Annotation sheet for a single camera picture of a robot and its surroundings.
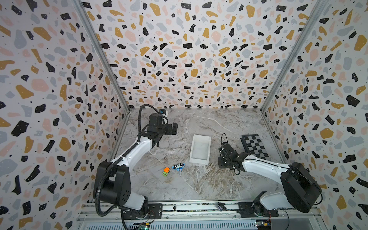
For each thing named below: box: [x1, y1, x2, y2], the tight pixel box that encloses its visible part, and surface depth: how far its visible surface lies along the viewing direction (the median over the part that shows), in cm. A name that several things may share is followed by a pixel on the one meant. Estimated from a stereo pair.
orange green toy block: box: [161, 166, 171, 177], surface depth 87 cm
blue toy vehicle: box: [171, 162, 186, 172], surface depth 89 cm
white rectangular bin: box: [188, 134, 212, 166], surface depth 97 cm
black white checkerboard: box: [240, 133, 272, 162], surface depth 99 cm
